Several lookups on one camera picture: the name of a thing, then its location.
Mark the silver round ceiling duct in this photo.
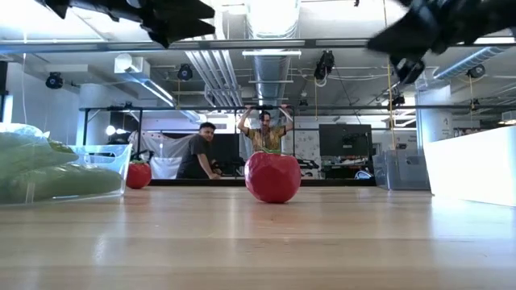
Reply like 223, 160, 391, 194
245, 0, 302, 108

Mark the pale blue ceiling duct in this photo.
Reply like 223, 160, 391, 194
433, 44, 516, 81

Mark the clear plastic basket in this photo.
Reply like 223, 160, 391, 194
0, 122, 133, 207

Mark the white plastic basket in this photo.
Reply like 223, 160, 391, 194
422, 126, 516, 208

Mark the large red apple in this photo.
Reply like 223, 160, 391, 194
243, 147, 302, 205

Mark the white ceiling light strip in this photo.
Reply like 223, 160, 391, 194
241, 49, 302, 57

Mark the person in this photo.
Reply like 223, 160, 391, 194
236, 104, 294, 156
176, 122, 223, 180

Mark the grey overhead frame bar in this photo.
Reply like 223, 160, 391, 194
0, 36, 516, 56

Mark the green toy cucumber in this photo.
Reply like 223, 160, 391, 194
2, 163, 123, 204
0, 131, 81, 180

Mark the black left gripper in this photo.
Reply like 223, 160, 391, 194
42, 0, 217, 49

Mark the black computer monitor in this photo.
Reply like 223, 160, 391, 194
318, 123, 374, 158

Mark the white ceiling box unit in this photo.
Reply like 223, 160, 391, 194
114, 53, 151, 76

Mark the black background rig frame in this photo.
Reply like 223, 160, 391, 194
78, 103, 516, 180

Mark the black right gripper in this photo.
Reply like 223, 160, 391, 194
366, 0, 516, 62

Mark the black table edge rail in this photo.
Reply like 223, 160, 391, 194
148, 178, 377, 187

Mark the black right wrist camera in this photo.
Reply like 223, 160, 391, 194
389, 55, 427, 85

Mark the white hanging cloth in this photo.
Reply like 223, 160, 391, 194
128, 130, 194, 180

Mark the red toy tomato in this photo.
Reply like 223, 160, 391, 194
125, 159, 153, 190

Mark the grey translucent basket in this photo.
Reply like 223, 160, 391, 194
372, 149, 431, 192

